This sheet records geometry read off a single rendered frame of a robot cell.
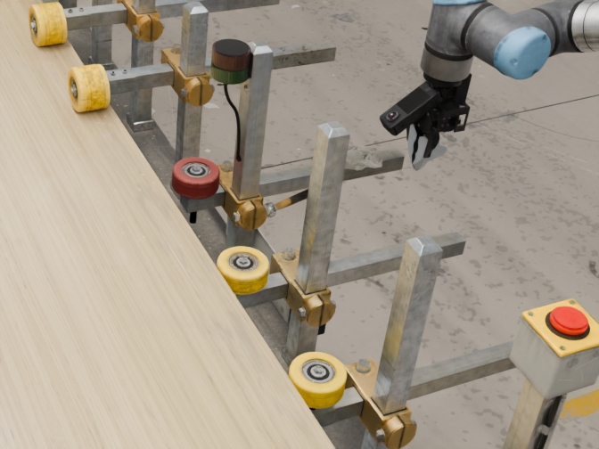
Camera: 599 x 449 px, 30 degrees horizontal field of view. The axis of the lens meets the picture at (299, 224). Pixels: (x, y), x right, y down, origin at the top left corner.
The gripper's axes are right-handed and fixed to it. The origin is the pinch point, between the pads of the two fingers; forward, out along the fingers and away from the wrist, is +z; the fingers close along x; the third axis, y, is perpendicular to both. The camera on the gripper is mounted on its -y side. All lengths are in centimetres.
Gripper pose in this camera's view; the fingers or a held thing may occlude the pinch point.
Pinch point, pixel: (414, 164)
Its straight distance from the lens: 214.1
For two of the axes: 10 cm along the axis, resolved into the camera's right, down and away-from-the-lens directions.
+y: 8.9, -1.8, 4.2
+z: -1.2, 7.9, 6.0
